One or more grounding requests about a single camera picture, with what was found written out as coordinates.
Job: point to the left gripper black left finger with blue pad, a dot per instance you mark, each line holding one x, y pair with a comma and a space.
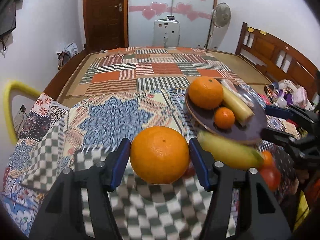
60, 215

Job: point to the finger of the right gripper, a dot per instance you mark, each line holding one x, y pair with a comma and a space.
287, 113
282, 137

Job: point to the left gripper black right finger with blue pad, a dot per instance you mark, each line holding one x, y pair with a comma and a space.
259, 214

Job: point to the small mandarin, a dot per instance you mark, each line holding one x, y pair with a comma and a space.
224, 118
268, 159

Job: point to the red tomato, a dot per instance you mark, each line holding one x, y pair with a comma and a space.
272, 177

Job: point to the dark purple plate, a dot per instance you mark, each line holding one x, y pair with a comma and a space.
249, 134

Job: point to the large orange with stem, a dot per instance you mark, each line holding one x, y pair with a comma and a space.
206, 92

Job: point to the dark red grape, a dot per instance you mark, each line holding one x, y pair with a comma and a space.
190, 171

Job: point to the large orange Dole sticker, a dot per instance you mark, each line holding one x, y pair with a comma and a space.
159, 155

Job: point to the pile of clutter on bed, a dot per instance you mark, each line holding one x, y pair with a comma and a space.
285, 93

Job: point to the wooden bed headboard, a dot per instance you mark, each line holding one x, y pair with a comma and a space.
276, 59

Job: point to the patchwork tablecloth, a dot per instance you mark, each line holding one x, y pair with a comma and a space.
84, 136

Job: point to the standing electric fan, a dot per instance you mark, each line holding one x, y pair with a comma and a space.
221, 17

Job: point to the white cabinet appliance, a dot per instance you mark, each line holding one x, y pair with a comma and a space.
166, 32

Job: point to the sliding wardrobe with hearts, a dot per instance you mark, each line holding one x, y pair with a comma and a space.
194, 17

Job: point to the striped patchwork bed quilt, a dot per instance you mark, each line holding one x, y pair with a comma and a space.
136, 69

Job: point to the clothes pile by door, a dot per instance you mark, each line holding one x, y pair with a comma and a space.
69, 51

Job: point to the brown wooden door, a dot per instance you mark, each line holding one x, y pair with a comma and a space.
105, 24

